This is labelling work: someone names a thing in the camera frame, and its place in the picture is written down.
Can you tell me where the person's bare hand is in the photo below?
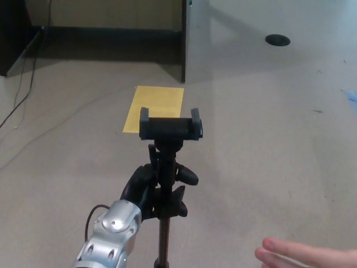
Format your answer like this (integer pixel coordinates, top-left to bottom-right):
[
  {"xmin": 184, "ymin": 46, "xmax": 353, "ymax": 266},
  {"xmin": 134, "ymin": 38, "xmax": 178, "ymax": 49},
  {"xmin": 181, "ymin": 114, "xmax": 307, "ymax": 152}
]
[{"xmin": 254, "ymin": 237, "xmax": 357, "ymax": 268}]

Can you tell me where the black round floor disc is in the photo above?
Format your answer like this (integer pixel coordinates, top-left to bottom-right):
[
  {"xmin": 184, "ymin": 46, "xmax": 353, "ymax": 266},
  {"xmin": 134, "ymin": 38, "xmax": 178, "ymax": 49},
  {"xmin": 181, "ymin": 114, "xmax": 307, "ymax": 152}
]
[{"xmin": 264, "ymin": 34, "xmax": 291, "ymax": 47}]

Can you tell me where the black tripod with phone holder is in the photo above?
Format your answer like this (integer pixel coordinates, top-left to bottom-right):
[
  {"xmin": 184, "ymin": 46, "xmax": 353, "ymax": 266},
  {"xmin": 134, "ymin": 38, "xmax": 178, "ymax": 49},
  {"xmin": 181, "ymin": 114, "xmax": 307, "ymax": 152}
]
[{"xmin": 139, "ymin": 107, "xmax": 204, "ymax": 268}]

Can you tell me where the yellow paper sheet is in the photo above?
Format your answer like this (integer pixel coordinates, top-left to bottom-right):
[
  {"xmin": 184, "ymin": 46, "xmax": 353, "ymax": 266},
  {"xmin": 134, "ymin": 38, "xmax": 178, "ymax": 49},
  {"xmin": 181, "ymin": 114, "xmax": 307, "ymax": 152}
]
[{"xmin": 122, "ymin": 85, "xmax": 185, "ymax": 133}]

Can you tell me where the black power cable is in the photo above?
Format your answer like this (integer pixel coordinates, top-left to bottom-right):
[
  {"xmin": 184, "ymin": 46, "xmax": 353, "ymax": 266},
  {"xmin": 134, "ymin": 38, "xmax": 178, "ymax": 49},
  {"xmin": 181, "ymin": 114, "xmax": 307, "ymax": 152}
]
[{"xmin": 0, "ymin": 0, "xmax": 54, "ymax": 128}]

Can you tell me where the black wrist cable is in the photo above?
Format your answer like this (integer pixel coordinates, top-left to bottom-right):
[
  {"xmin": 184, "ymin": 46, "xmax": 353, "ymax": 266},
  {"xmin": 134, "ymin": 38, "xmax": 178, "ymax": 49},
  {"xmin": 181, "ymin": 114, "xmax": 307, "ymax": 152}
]
[{"xmin": 83, "ymin": 205, "xmax": 112, "ymax": 244}]

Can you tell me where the thin grey floor cable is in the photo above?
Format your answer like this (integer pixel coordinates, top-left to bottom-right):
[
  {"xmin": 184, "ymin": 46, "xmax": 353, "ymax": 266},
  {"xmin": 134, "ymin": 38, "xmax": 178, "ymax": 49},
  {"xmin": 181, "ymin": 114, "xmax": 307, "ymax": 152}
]
[{"xmin": 0, "ymin": 84, "xmax": 137, "ymax": 170}]

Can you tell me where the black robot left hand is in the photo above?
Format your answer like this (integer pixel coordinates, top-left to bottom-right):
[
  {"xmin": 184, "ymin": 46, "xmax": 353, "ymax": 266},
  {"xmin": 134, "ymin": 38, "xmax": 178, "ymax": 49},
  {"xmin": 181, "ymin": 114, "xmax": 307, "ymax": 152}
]
[{"xmin": 119, "ymin": 163, "xmax": 200, "ymax": 223}]

